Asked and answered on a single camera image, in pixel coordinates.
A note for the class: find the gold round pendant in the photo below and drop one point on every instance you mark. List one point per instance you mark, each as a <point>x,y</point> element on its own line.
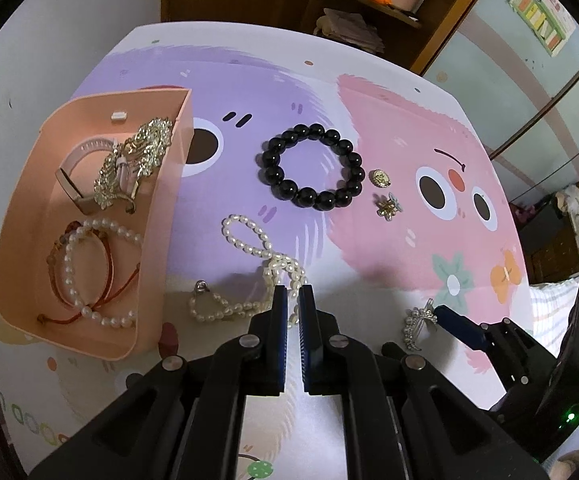
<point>381,178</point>

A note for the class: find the dark cabinet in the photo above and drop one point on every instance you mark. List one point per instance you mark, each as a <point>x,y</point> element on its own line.
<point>549,240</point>

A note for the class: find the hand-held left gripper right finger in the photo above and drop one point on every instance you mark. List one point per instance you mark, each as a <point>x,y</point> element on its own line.
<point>307,345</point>

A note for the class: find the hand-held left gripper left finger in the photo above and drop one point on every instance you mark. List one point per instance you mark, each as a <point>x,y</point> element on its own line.
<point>280,340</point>

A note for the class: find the rose gold bangle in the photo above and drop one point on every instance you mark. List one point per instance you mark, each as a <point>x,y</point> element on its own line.
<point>107,260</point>

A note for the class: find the brown wooden shelf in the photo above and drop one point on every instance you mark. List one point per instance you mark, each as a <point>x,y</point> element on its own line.
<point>454,5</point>

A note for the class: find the gold flower brooch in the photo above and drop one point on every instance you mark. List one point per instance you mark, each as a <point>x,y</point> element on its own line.
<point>388,206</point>

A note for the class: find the pink plastic box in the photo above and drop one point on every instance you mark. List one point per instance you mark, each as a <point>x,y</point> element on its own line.
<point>29,240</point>

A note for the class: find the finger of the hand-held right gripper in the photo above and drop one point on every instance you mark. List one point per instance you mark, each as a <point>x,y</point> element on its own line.
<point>462,327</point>

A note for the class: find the colourful wall poster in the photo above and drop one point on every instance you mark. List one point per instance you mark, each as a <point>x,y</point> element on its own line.
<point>542,12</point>

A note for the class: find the striped bedding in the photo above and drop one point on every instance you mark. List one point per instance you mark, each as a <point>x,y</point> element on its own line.
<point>549,310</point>

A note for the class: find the crescent rhinestone hair clip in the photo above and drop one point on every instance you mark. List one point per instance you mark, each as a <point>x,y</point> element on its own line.
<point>412,330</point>

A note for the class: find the rhinestone hair claw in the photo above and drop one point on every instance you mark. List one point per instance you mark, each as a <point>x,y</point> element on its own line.
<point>147,147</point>

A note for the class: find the light blue wardrobe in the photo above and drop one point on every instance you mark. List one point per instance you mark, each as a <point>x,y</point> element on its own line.
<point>529,100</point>

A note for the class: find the stack of papers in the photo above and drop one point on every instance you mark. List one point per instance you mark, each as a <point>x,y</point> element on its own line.
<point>349,27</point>

